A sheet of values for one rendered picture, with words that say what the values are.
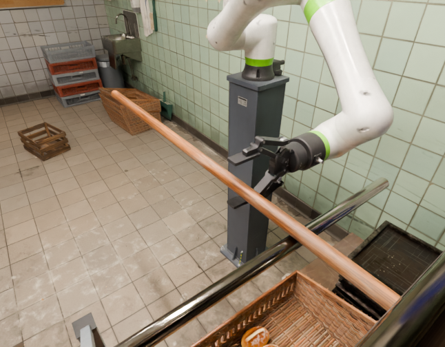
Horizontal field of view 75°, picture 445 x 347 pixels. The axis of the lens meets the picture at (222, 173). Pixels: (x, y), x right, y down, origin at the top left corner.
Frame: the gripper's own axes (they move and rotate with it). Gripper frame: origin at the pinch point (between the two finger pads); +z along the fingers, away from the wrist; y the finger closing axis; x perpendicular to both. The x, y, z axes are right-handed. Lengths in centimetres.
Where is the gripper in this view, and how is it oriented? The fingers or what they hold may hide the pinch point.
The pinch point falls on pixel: (236, 182)
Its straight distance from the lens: 67.2
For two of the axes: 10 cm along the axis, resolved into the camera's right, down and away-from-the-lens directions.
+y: 0.0, 8.2, 5.7
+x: -5.9, -4.6, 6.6
